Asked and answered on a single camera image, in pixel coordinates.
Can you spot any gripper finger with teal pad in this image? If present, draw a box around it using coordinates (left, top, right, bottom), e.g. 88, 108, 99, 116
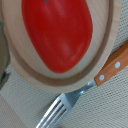
0, 21, 10, 90

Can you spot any fork with orange handle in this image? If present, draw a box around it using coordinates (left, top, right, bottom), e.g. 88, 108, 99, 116
36, 41, 128, 128

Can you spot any red toy tomato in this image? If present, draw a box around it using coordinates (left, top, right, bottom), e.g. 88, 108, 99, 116
22, 0, 93, 73

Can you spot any round beige plate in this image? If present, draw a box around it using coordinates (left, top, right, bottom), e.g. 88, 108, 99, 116
0, 0, 122, 93

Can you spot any white woven placemat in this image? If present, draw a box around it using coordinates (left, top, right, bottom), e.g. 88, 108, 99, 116
0, 0, 128, 128

